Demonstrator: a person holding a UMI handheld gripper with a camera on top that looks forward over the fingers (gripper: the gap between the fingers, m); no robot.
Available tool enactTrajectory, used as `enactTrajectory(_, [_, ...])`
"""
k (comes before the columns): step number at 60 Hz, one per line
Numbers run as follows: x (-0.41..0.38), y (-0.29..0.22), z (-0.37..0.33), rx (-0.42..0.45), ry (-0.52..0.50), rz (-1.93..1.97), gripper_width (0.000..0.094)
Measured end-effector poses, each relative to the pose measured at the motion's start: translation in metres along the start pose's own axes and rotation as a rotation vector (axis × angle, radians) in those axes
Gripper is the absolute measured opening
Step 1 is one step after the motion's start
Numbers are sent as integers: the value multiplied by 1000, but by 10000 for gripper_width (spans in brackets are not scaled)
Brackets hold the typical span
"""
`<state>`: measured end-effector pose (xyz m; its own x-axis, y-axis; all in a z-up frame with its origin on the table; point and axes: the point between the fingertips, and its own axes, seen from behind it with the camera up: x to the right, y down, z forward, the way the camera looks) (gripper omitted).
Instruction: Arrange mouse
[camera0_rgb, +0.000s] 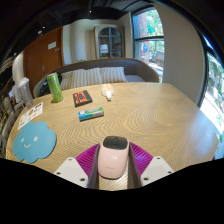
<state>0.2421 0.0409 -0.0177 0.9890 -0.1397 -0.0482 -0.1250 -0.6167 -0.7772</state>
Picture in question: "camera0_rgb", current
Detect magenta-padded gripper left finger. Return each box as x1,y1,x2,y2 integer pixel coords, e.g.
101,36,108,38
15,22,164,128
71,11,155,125
53,142,101,190

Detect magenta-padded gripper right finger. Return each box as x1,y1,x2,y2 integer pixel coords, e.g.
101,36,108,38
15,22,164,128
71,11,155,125
128,141,175,188

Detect pink and black computer mouse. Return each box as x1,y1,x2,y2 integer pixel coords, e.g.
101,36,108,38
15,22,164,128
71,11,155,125
97,135,130,180

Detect blue cloud-shaped mouse pad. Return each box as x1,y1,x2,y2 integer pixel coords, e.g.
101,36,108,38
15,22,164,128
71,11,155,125
12,120,58,164

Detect small green and blue box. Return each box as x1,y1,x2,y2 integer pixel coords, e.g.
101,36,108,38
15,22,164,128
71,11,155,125
77,106,105,122

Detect white sticker sheet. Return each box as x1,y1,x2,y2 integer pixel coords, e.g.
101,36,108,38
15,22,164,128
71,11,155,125
17,102,44,131

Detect green drink can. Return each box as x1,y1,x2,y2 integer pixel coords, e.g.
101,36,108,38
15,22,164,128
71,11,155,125
46,72,64,103

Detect black bag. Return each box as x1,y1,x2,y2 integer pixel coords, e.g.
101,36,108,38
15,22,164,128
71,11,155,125
39,81,53,98

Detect white squeeze tube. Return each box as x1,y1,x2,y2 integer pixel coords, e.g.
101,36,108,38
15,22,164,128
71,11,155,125
101,83,115,101

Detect clear plastic lidded jar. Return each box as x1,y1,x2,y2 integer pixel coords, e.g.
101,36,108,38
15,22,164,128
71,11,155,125
17,77,35,109

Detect striped beige cushion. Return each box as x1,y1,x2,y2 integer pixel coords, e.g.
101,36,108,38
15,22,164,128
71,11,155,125
99,66,128,84
59,68,85,91
81,67,104,86

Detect curved grey-brown sofa bench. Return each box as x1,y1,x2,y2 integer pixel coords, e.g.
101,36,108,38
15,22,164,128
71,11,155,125
32,58,160,99

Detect brown wooden door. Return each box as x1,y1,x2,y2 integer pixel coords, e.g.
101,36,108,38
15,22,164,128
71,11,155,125
22,26,64,98

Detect white door sign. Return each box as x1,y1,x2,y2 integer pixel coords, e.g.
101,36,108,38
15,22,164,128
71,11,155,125
47,41,58,51

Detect arched glass-door cabinet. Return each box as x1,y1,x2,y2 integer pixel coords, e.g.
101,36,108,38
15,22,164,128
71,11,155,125
93,23,126,60

